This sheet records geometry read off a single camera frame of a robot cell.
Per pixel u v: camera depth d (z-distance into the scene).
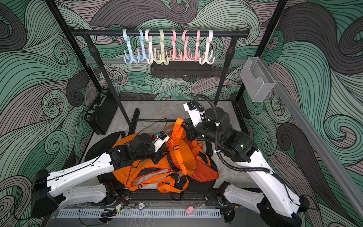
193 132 0.50
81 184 0.45
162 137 0.61
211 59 0.59
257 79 0.79
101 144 0.92
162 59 0.58
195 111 0.47
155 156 0.62
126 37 0.50
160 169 0.81
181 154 0.65
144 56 0.57
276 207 0.37
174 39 0.83
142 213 0.70
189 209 0.68
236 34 0.81
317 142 0.51
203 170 0.76
